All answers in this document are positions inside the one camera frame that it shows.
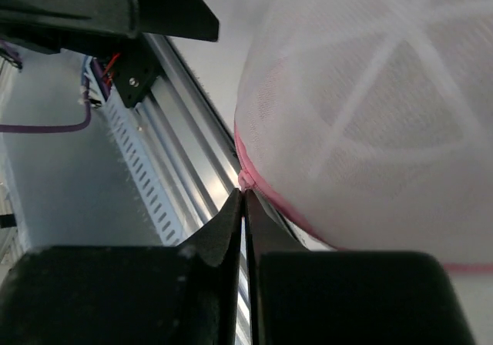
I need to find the aluminium mounting rail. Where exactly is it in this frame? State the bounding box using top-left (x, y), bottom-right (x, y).
top-left (134, 32), bottom-right (255, 345)

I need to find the pink-trimmed mesh laundry bag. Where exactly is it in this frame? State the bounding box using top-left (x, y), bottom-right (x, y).
top-left (234, 0), bottom-right (492, 273)

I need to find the white slotted cable duct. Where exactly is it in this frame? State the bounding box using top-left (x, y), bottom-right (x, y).
top-left (84, 56), bottom-right (184, 246)

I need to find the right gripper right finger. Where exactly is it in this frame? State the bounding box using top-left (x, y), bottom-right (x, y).
top-left (243, 191), bottom-right (474, 344)

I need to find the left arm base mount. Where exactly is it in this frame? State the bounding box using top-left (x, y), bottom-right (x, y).
top-left (89, 36), bottom-right (162, 109)

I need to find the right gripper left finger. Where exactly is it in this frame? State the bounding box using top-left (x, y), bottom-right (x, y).
top-left (1, 189), bottom-right (242, 344)

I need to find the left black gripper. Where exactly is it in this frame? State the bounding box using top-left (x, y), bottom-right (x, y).
top-left (1, 0), bottom-right (220, 52)

